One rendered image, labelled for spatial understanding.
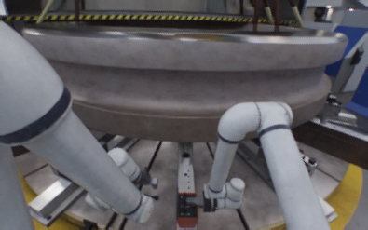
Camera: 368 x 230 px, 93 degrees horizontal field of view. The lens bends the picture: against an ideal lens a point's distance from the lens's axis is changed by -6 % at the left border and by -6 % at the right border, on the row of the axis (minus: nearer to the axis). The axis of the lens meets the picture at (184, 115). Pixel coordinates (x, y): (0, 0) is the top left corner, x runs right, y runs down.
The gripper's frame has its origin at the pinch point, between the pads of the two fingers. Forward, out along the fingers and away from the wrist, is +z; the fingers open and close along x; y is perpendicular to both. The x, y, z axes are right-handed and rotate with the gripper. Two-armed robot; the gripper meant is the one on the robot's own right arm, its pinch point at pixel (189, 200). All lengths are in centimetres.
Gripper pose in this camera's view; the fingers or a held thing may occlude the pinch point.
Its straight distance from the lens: 128.7
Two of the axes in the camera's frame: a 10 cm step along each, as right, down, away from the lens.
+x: 0.0, 4.8, -8.8
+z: -10.0, -0.2, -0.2
